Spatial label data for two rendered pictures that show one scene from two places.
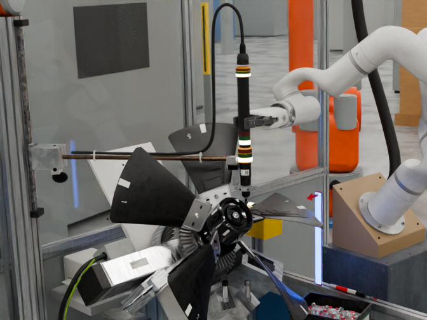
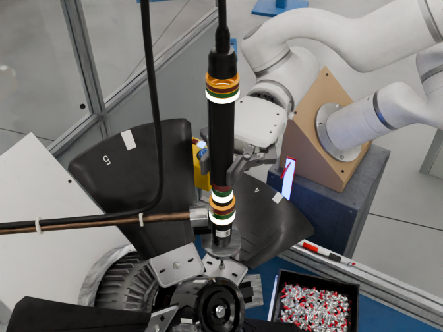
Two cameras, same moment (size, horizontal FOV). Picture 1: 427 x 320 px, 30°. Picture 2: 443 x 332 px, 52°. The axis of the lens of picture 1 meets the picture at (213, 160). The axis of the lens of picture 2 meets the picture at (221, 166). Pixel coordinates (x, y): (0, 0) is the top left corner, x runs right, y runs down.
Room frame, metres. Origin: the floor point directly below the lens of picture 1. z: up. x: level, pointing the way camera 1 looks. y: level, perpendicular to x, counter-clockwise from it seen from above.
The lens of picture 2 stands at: (1.86, 0.05, 1.98)
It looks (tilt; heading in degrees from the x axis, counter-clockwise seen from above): 46 degrees down; 343
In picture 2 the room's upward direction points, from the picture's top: straight up
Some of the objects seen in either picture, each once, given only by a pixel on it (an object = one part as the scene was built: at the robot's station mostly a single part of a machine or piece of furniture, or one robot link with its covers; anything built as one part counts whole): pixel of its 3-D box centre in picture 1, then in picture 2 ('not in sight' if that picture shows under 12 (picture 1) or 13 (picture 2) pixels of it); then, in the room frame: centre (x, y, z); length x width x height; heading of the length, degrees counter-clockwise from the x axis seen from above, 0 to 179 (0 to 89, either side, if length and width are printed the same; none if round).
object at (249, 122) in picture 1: (255, 122); (245, 168); (2.31, -0.13, 1.48); 0.07 x 0.03 x 0.03; 134
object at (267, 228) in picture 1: (257, 222); (193, 162); (2.78, -0.15, 1.02); 0.16 x 0.10 x 0.11; 44
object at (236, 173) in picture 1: (242, 173); (216, 228); (2.32, -0.08, 1.32); 0.09 x 0.07 x 0.10; 79
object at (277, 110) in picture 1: (268, 117); (252, 125); (2.40, -0.17, 1.48); 0.11 x 0.10 x 0.07; 134
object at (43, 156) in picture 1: (47, 156); not in sight; (2.44, 0.52, 1.36); 0.10 x 0.07 x 0.08; 79
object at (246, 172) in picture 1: (244, 121); (222, 166); (2.32, -0.09, 1.48); 0.04 x 0.04 x 0.46
